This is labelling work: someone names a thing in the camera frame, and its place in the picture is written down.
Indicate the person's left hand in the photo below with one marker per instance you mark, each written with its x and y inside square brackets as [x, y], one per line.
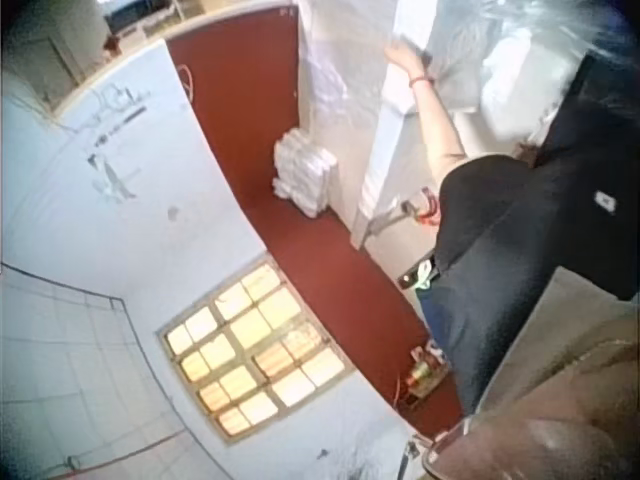
[407, 60]

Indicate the person's left fingers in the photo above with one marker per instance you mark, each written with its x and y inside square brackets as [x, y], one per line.
[395, 50]

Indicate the clear plastic sheet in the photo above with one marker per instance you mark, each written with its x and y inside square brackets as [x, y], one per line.
[332, 65]

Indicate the white counter slab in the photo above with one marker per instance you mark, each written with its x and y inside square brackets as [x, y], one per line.
[387, 150]

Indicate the white plastic bag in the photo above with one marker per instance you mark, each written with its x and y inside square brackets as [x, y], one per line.
[525, 85]

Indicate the shelf with dark appliances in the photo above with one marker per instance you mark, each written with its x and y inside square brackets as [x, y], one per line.
[145, 20]

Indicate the person's legs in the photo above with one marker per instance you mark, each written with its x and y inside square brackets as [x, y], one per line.
[434, 320]

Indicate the heap of small bottles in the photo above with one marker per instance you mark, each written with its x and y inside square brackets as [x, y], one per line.
[425, 372]

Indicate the window with metal grille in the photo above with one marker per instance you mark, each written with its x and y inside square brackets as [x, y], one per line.
[255, 345]

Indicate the grey door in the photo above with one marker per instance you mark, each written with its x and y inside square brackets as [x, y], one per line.
[47, 67]

